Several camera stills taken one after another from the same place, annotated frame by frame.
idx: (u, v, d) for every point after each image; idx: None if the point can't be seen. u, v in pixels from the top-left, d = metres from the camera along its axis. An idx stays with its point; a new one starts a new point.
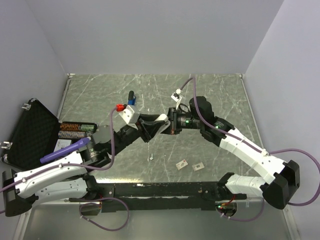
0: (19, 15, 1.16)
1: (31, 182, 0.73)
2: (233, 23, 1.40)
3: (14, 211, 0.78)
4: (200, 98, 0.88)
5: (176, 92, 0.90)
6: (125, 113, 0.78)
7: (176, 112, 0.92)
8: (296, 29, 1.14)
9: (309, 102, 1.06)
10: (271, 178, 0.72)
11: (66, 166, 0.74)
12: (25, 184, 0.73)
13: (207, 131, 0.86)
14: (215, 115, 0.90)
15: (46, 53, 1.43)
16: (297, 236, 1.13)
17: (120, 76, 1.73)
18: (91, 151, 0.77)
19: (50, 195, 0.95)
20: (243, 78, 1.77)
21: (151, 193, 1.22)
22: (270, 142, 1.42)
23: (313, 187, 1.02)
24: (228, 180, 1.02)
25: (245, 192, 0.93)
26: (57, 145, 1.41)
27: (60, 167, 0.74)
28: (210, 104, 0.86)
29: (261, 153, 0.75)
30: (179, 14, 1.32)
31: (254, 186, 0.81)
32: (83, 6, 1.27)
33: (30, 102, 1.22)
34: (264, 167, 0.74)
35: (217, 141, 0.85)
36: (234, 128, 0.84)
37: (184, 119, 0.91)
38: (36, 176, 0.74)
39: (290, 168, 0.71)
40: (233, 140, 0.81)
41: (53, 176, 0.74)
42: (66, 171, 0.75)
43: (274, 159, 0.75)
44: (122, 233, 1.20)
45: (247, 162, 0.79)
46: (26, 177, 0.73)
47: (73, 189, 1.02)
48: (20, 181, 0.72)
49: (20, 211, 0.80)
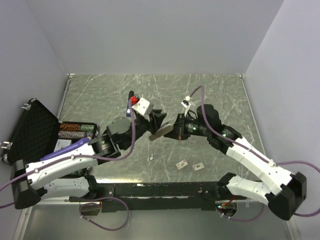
0: (18, 15, 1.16)
1: (44, 173, 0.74)
2: (233, 23, 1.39)
3: (23, 204, 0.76)
4: (209, 106, 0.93)
5: (185, 99, 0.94)
6: (139, 105, 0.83)
7: (184, 118, 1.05)
8: (297, 29, 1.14)
9: (310, 102, 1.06)
10: (277, 189, 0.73)
11: (79, 158, 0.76)
12: (37, 174, 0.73)
13: (214, 139, 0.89)
14: (222, 124, 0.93)
15: (45, 53, 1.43)
16: (297, 236, 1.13)
17: (120, 76, 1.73)
18: (102, 144, 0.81)
19: (57, 190, 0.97)
20: (243, 78, 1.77)
21: (151, 193, 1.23)
22: (270, 141, 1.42)
23: (313, 187, 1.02)
24: (230, 181, 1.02)
25: (247, 196, 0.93)
26: (57, 145, 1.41)
27: (72, 158, 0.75)
28: (217, 112, 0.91)
29: (268, 164, 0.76)
30: (179, 14, 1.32)
31: (259, 193, 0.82)
32: (83, 6, 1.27)
33: (30, 102, 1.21)
34: (271, 178, 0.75)
35: (224, 150, 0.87)
36: (241, 137, 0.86)
37: (192, 126, 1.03)
38: (48, 167, 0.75)
39: (297, 180, 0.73)
40: (240, 148, 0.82)
41: (64, 167, 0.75)
42: (78, 162, 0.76)
43: (281, 170, 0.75)
44: (122, 233, 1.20)
45: (253, 171, 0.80)
46: (39, 167, 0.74)
47: (77, 187, 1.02)
48: (32, 172, 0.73)
49: (28, 205, 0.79)
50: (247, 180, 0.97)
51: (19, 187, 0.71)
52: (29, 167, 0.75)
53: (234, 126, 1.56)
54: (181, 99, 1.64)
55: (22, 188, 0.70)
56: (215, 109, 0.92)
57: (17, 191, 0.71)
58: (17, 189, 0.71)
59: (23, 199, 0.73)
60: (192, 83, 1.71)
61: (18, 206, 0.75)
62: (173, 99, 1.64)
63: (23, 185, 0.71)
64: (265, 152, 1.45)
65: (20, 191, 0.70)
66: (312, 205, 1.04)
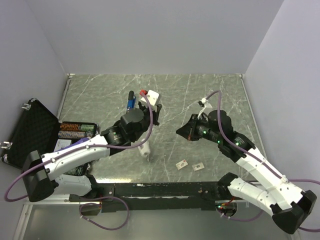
0: (18, 15, 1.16)
1: (60, 162, 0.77)
2: (233, 23, 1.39)
3: (37, 196, 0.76)
4: (222, 113, 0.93)
5: (202, 100, 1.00)
6: (150, 97, 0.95)
7: (197, 120, 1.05)
8: (297, 28, 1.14)
9: (310, 102, 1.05)
10: (286, 205, 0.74)
11: (93, 148, 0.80)
12: (54, 164, 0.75)
13: (226, 147, 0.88)
14: (234, 131, 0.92)
15: (45, 53, 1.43)
16: (297, 237, 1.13)
17: (120, 76, 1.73)
18: (114, 135, 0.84)
19: (67, 185, 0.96)
20: (243, 78, 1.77)
21: (151, 193, 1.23)
22: (270, 141, 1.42)
23: (313, 188, 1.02)
24: (232, 184, 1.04)
25: (248, 200, 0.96)
26: (57, 145, 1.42)
27: (87, 148, 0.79)
28: (230, 120, 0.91)
29: (280, 180, 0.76)
30: (179, 13, 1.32)
31: (263, 202, 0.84)
32: (82, 6, 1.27)
33: (30, 102, 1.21)
34: (281, 194, 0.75)
35: (235, 158, 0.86)
36: (255, 147, 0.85)
37: (203, 129, 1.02)
38: (64, 157, 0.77)
39: (308, 199, 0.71)
40: (254, 160, 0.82)
41: (81, 156, 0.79)
42: (93, 152, 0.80)
43: (293, 187, 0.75)
44: (122, 233, 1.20)
45: (264, 185, 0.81)
46: (56, 156, 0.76)
47: (81, 184, 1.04)
48: (50, 161, 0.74)
49: (40, 197, 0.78)
50: (249, 184, 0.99)
51: (37, 176, 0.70)
52: (44, 157, 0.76)
53: (234, 126, 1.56)
54: (181, 99, 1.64)
55: (40, 177, 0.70)
56: (228, 116, 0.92)
57: (35, 181, 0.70)
58: (35, 178, 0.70)
59: (39, 189, 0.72)
60: (192, 83, 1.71)
61: (32, 197, 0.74)
62: (173, 99, 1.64)
63: (42, 174, 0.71)
64: (265, 152, 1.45)
65: (39, 179, 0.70)
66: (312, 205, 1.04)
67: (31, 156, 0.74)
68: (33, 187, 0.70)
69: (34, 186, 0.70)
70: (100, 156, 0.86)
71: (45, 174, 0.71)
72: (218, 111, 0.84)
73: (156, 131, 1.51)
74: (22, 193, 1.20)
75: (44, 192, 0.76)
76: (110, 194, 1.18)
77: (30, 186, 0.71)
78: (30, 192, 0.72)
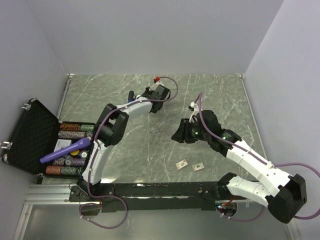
0: (19, 16, 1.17)
1: (129, 109, 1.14)
2: (233, 24, 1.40)
3: (115, 140, 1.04)
4: (207, 111, 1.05)
5: (191, 105, 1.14)
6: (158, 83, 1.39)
7: (187, 123, 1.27)
8: (298, 28, 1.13)
9: (310, 102, 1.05)
10: (275, 190, 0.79)
11: (143, 102, 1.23)
12: (127, 109, 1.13)
13: (215, 142, 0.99)
14: (223, 128, 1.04)
15: (46, 53, 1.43)
16: (297, 237, 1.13)
17: (120, 76, 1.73)
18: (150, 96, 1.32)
19: (100, 156, 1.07)
20: (243, 78, 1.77)
21: (151, 193, 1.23)
22: (270, 142, 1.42)
23: (314, 189, 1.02)
24: (230, 182, 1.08)
25: (246, 196, 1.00)
26: (57, 145, 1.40)
27: (141, 101, 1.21)
28: (215, 117, 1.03)
29: (267, 165, 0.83)
30: (179, 13, 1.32)
31: (259, 195, 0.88)
32: (83, 7, 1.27)
33: (30, 102, 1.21)
34: (269, 179, 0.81)
35: (224, 152, 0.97)
36: (241, 139, 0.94)
37: (194, 130, 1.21)
38: (131, 106, 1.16)
39: (295, 182, 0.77)
40: (240, 150, 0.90)
41: (138, 107, 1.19)
42: (144, 104, 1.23)
43: (279, 172, 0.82)
44: (122, 233, 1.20)
45: (253, 174, 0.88)
46: (127, 105, 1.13)
47: (98, 170, 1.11)
48: (124, 107, 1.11)
49: (115, 141, 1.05)
50: (246, 180, 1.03)
51: (119, 116, 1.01)
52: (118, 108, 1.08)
53: (234, 126, 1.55)
54: (181, 98, 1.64)
55: (122, 116, 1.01)
56: (214, 113, 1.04)
57: (118, 121, 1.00)
58: (119, 119, 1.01)
59: (120, 128, 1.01)
60: (192, 83, 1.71)
61: (114, 138, 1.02)
62: (173, 99, 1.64)
63: (122, 114, 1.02)
64: (265, 152, 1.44)
65: (122, 118, 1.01)
66: (311, 205, 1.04)
67: (108, 107, 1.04)
68: (119, 124, 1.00)
69: (118, 123, 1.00)
70: (143, 112, 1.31)
71: (125, 114, 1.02)
72: (200, 112, 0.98)
73: (156, 131, 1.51)
74: (20, 193, 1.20)
75: (117, 137, 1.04)
76: (110, 193, 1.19)
77: (114, 127, 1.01)
78: (115, 131, 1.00)
